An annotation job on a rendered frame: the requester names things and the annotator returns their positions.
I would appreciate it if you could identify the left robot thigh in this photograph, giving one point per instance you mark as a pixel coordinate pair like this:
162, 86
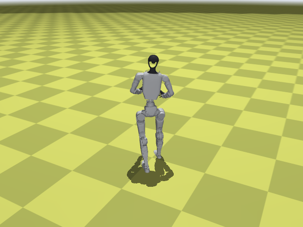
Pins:
140, 119

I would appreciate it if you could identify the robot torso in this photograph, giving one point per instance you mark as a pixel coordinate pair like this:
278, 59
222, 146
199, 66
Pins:
151, 90

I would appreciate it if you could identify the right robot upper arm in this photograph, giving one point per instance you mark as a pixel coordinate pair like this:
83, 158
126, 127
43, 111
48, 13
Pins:
168, 85

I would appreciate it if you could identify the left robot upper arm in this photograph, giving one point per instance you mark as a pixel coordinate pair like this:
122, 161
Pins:
138, 77

